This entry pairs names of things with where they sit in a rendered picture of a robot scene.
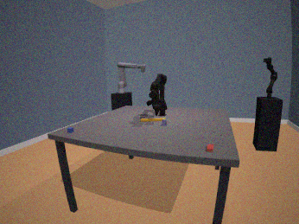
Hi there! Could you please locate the small red block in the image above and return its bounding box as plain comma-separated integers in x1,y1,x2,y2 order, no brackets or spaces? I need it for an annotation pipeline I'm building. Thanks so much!
207,144,213,152

